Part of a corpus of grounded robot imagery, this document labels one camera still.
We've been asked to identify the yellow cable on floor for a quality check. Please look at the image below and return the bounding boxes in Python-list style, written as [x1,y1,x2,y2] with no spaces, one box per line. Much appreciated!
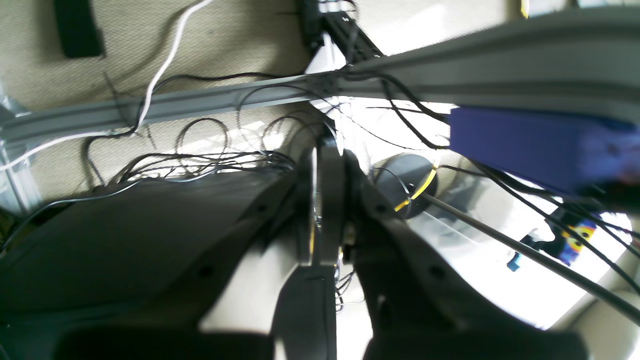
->
[394,167,440,213]

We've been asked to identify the grey round stand base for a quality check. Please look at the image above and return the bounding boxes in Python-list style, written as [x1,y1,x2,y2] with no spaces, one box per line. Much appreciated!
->
[372,153,438,220]

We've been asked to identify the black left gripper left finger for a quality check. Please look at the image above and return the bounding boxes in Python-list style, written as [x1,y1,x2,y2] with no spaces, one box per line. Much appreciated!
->
[1,149,318,360]

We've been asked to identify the white cable on floor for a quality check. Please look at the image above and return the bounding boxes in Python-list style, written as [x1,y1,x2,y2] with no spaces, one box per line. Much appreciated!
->
[0,0,216,172]

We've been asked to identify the purple electronics box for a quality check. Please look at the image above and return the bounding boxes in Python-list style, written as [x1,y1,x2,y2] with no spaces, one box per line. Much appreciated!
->
[448,106,639,195]

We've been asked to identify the black table leg foot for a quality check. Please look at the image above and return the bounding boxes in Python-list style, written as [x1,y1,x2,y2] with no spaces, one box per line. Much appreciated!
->
[52,0,105,59]

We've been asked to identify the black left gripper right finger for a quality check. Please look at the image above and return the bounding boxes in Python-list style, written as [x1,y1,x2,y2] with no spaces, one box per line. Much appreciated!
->
[315,139,588,360]

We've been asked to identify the black tripod stand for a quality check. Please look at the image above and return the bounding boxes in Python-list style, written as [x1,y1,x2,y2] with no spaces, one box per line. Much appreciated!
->
[425,194,640,326]

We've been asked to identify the aluminium frame rail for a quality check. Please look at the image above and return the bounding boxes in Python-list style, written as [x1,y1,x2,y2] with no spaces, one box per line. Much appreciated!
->
[0,7,640,143]

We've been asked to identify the black coiled cables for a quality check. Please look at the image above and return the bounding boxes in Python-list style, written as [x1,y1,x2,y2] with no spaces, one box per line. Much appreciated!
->
[0,72,341,251]

